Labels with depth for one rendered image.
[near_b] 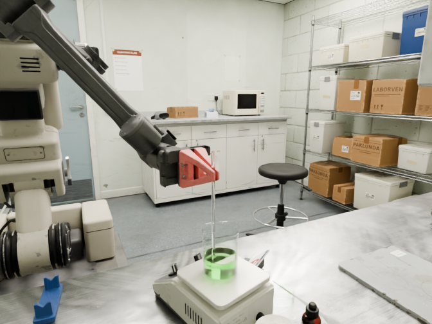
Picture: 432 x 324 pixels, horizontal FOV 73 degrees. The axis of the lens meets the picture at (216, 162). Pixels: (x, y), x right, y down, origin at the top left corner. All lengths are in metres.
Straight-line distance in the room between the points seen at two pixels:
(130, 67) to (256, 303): 3.11
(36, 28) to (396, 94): 2.45
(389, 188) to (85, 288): 2.40
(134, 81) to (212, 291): 3.08
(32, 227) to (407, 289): 1.14
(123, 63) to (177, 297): 3.05
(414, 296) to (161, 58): 3.22
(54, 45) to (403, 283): 0.84
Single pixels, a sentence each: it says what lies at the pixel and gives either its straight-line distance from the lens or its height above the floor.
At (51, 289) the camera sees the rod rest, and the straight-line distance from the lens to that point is 0.71.
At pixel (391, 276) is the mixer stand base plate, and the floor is 0.76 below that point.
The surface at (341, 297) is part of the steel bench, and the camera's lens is 0.67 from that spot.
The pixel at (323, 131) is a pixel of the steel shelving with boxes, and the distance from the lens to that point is 3.08.
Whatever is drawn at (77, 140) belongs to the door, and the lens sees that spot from 3.39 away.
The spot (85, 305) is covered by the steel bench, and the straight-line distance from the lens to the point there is 0.66.
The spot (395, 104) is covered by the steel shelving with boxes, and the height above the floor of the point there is 1.07.
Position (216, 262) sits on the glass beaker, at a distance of 0.49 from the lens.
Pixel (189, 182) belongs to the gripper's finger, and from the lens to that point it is 0.50.
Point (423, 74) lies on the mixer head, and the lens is 0.66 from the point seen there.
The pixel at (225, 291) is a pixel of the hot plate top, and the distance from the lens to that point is 0.49.
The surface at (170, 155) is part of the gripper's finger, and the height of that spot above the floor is 1.04.
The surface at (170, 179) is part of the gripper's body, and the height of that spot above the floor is 0.99.
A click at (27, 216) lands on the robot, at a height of 0.71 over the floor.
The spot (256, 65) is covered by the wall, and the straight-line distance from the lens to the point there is 4.05.
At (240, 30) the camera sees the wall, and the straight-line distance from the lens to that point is 3.98.
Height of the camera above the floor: 1.13
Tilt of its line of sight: 13 degrees down
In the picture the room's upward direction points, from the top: straight up
